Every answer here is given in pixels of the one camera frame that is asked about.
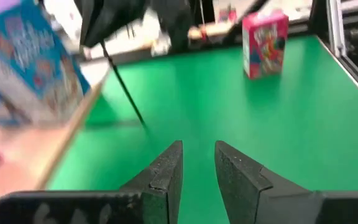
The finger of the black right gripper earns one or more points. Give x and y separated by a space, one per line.
110 18

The blue Rice Krispies cereal box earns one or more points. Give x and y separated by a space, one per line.
33 62

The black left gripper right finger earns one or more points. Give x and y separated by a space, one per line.
275 208

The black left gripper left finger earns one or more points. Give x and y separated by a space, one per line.
104 208

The green table mat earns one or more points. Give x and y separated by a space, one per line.
228 109

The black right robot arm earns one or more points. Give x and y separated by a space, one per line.
176 21

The black metal table frame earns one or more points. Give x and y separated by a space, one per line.
336 28

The wooden shelf with black legs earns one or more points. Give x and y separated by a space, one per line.
20 149

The red Froot Loops cereal box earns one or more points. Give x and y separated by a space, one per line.
264 46

